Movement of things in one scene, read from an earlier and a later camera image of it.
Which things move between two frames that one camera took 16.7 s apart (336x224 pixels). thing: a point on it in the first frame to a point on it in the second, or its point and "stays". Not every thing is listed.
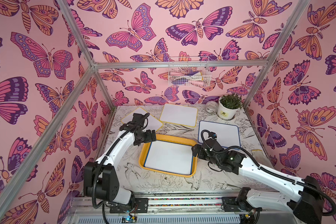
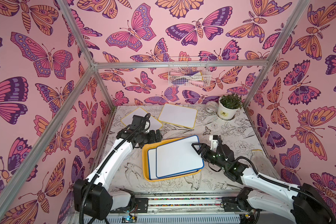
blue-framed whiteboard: x=227 y=135 to x=179 y=157
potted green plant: x=227 y=105 stays
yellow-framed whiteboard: x=180 y=115 stays
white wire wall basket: x=189 y=76 stays
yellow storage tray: x=193 y=170 to x=145 y=158
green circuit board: x=128 y=219 stays
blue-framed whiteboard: x=171 y=157 to x=151 y=155
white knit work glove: x=260 y=157 stays
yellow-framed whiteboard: x=153 y=123 stays
